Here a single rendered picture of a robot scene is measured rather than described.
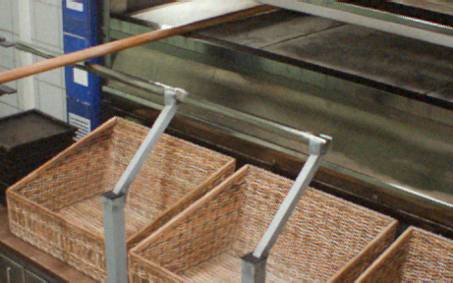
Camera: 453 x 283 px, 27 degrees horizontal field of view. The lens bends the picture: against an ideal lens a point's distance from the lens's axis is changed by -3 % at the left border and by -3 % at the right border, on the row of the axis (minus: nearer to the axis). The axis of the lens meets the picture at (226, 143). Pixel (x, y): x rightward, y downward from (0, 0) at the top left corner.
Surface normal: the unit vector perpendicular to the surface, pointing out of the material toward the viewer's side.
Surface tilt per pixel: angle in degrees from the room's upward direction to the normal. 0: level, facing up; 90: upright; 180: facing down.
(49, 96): 90
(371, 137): 70
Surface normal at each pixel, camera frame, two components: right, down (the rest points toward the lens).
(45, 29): -0.69, 0.26
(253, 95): -0.65, -0.07
